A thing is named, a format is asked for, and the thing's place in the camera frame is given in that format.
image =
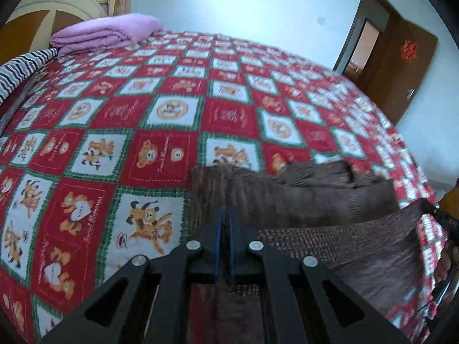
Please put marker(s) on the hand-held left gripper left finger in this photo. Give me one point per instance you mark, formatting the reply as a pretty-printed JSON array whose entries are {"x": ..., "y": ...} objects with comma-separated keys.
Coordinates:
[{"x": 217, "y": 247}]

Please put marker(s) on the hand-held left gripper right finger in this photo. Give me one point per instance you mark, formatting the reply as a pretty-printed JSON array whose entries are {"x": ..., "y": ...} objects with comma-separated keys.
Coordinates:
[{"x": 232, "y": 247}]

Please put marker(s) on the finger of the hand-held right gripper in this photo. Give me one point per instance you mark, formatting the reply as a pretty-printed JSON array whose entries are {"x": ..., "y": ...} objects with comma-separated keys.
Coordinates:
[{"x": 443, "y": 218}]

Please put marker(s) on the brown knitted sweater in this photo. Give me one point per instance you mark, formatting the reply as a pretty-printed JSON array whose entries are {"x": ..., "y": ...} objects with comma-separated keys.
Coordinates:
[{"x": 358, "y": 243}]

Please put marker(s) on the person's right hand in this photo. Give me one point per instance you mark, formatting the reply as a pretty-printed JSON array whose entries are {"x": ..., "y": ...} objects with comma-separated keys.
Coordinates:
[{"x": 444, "y": 265}]

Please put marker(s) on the brown wooden furniture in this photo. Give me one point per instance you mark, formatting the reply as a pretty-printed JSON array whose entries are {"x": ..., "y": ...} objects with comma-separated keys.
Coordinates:
[{"x": 452, "y": 195}]

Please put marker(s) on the brown wooden door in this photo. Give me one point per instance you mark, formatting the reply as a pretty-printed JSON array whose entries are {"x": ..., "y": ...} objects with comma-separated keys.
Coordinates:
[{"x": 405, "y": 79}]

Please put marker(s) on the red checkered printed bedsheet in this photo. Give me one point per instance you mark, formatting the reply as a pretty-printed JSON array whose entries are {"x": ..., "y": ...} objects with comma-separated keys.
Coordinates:
[{"x": 107, "y": 114}]

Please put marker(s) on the red paper door decoration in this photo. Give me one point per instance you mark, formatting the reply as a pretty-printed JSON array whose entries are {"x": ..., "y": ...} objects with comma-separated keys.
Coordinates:
[{"x": 408, "y": 50}]

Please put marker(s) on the folded purple blanket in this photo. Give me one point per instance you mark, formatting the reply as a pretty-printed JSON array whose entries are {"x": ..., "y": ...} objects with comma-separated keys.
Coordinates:
[{"x": 107, "y": 30}]

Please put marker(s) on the striped pillow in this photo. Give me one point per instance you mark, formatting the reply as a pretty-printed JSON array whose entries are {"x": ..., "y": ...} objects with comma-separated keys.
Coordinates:
[{"x": 18, "y": 71}]

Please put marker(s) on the dark wooden door frame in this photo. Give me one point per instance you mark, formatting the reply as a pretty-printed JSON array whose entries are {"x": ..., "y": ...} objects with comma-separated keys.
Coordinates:
[{"x": 373, "y": 0}]

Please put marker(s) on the white wall outlet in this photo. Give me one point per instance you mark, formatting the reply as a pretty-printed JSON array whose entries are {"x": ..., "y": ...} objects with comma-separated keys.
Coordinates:
[{"x": 321, "y": 20}]

